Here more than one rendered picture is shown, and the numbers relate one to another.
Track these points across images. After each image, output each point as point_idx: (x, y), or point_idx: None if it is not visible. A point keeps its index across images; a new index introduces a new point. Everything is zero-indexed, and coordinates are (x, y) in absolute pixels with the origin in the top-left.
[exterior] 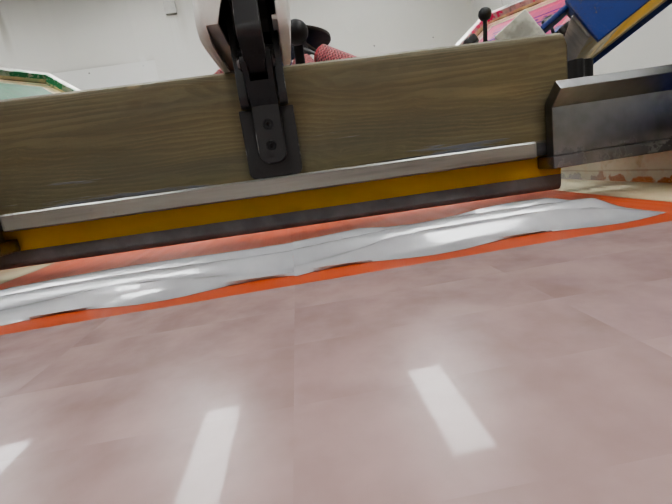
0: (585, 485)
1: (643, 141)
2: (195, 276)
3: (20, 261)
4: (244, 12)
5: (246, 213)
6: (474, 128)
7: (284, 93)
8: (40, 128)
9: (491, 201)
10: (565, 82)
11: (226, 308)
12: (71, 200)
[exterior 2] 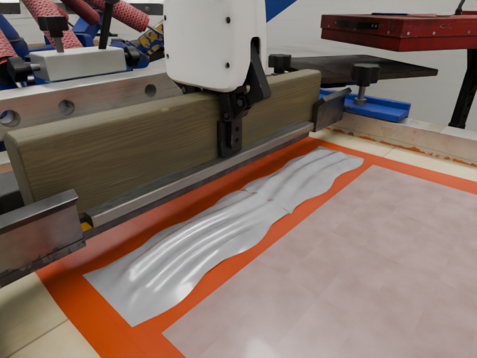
0: (453, 256)
1: (336, 117)
2: (248, 225)
3: None
4: (265, 86)
5: None
6: (294, 116)
7: (247, 113)
8: (108, 145)
9: None
10: (325, 98)
11: (304, 239)
12: (124, 192)
